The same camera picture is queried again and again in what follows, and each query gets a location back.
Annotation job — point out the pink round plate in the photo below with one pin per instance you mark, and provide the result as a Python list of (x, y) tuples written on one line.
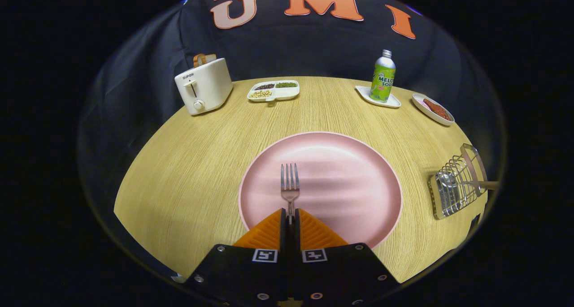
[(341, 181)]

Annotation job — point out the brown toast slice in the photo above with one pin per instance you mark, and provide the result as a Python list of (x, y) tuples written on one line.
[(210, 58), (198, 58)]

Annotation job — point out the white round food bowl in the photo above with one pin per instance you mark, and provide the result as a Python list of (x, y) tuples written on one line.
[(430, 115)]

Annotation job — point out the green soda bottle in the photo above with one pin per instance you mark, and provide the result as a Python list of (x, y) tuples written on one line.
[(382, 80)]

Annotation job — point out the white square coaster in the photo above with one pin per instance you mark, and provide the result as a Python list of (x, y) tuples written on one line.
[(363, 92)]

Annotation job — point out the pile of yellow beans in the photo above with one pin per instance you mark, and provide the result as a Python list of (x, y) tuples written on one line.
[(260, 94)]

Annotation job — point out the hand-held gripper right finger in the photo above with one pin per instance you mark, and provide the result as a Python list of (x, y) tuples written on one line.
[(297, 242)]

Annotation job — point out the pile of dark beans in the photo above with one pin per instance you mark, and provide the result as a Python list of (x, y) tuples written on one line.
[(264, 87)]

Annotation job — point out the white divided snack dish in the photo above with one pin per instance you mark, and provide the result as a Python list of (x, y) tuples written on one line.
[(284, 94)]

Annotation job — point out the red meat piece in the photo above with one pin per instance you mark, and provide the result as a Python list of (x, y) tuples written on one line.
[(437, 110)]

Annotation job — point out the black backdrop cloth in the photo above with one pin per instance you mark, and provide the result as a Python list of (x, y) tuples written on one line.
[(314, 47)]

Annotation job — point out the pile of green beans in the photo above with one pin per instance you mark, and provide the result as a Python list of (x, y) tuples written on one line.
[(286, 84)]

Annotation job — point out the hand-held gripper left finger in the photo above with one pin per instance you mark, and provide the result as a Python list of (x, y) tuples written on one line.
[(283, 239)]

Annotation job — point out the white toaster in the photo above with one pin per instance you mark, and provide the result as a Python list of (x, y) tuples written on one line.
[(206, 85)]

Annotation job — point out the pink ham slices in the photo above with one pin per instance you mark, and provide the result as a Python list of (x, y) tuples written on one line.
[(420, 101)]

